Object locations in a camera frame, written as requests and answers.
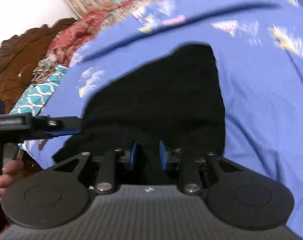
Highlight teal white patterned pillow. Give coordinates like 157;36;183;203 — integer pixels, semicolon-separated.
9;64;67;116

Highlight red floral quilt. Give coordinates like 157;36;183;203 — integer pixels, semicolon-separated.
31;0;160;84

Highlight black pants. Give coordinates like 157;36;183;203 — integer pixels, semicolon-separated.
51;42;227;181

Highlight person's left hand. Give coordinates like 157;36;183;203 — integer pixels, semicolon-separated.
0;159;24;202

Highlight blue printed bedsheet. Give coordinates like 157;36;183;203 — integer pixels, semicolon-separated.
23;0;303;239

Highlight carved wooden headboard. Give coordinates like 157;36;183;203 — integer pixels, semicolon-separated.
0;18;75;113

